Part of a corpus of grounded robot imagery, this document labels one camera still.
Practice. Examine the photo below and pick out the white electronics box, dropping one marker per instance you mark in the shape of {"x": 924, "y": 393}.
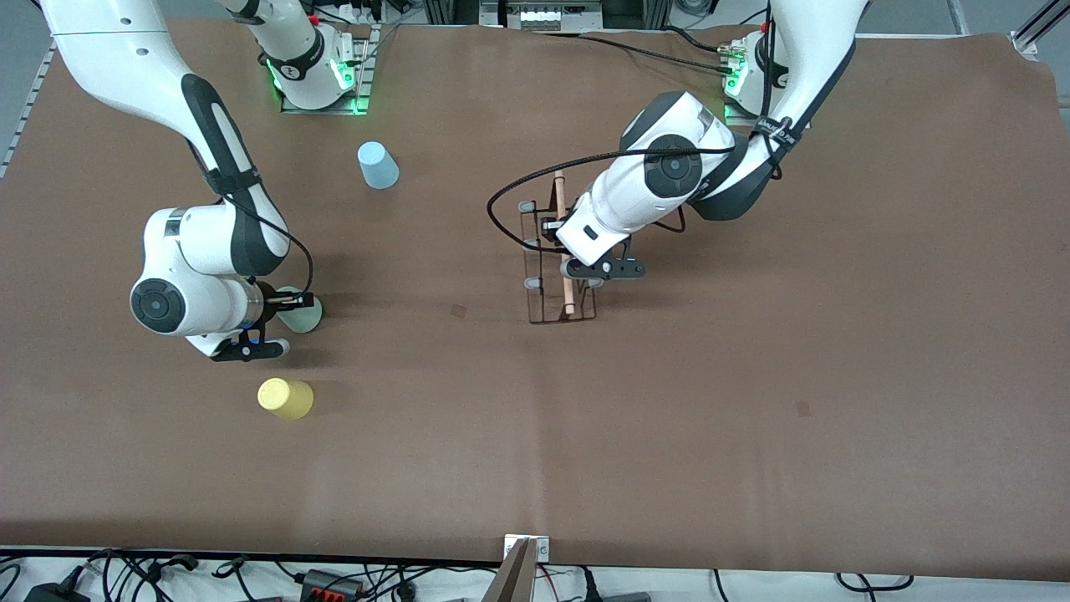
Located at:
{"x": 539, "y": 17}

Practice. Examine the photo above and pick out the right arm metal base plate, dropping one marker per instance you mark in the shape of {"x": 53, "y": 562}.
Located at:
{"x": 364, "y": 67}

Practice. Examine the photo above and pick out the perforated aluminium rail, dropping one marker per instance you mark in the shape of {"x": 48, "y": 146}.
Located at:
{"x": 29, "y": 100}

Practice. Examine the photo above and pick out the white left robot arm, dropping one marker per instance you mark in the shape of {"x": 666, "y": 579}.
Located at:
{"x": 802, "y": 50}

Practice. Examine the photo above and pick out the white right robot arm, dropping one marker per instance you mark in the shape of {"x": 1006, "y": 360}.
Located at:
{"x": 109, "y": 50}

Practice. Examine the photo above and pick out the yellow plastic cup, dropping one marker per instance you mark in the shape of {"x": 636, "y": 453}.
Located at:
{"x": 286, "y": 399}

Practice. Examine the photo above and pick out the large paper table cover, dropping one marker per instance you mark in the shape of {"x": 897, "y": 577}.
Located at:
{"x": 585, "y": 418}

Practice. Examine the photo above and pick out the black power adapter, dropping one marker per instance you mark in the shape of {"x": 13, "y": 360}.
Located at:
{"x": 54, "y": 594}

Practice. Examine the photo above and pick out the black plug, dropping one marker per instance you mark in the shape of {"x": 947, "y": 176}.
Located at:
{"x": 619, "y": 597}

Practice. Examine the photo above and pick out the light blue plastic cup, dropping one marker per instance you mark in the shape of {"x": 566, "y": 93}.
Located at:
{"x": 378, "y": 167}

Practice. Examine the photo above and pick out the aluminium profile bar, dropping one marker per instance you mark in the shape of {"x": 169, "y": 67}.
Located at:
{"x": 514, "y": 581}

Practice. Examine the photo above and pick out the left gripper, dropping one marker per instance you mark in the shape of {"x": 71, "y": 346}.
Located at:
{"x": 552, "y": 227}

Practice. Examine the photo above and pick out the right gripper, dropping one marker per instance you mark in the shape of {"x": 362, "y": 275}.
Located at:
{"x": 269, "y": 302}

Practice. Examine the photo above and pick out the white metal bracket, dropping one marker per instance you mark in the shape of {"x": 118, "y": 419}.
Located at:
{"x": 543, "y": 548}

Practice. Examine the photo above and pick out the orange black connector block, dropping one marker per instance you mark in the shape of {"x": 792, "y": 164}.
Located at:
{"x": 330, "y": 584}

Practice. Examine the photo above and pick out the pale green plastic cup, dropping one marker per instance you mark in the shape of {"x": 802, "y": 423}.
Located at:
{"x": 303, "y": 319}

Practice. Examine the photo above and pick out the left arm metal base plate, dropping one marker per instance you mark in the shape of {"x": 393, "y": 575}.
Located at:
{"x": 740, "y": 117}

